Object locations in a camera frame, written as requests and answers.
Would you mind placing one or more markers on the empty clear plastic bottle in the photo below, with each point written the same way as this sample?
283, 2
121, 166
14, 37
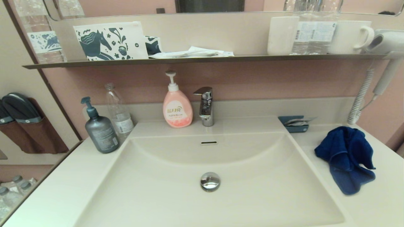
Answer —
118, 107

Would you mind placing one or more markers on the brown slipper bag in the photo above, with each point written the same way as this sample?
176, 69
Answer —
44, 135
15, 137

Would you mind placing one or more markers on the grey metal wall shelf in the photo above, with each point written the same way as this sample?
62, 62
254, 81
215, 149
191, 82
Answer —
189, 60

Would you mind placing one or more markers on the grey slipper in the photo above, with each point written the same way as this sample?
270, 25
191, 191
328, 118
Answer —
4, 113
22, 108

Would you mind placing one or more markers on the white ceramic sink basin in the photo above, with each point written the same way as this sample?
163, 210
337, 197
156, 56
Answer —
157, 189

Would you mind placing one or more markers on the pink hand soap pump bottle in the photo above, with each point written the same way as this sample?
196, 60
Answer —
177, 110

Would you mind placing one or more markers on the white plastic wrapped packets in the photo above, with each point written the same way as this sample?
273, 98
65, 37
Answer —
195, 52

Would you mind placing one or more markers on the chrome sink drain stopper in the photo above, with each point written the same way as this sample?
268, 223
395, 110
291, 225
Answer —
210, 182

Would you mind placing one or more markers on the grey pump bottle teal pump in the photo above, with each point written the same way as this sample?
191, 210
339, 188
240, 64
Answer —
101, 134

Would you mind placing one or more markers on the large white horse print pouch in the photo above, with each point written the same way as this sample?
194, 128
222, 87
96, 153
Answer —
139, 47

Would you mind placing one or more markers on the blue soap tray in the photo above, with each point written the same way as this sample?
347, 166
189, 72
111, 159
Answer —
298, 129

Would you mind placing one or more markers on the clear capped water bottle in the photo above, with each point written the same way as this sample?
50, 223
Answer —
4, 198
26, 186
17, 180

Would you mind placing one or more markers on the white hair dryer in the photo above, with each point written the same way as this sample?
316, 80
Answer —
389, 41

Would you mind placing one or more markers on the wall mirror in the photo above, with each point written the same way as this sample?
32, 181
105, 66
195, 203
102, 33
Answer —
126, 6

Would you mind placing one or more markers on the water bottle horse print label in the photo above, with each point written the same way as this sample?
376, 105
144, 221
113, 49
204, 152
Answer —
47, 44

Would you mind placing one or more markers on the chrome faucet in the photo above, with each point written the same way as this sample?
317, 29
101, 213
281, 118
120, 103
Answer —
206, 110

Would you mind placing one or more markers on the silver sachet packet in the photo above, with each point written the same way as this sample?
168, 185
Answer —
296, 121

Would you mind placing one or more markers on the clear labelled water bottle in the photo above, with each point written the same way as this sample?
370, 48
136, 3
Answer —
304, 34
325, 34

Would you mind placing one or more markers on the dark blue towel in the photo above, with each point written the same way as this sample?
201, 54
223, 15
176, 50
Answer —
344, 157

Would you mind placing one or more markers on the small dark print pouch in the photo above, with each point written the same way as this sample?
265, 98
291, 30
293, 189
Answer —
153, 45

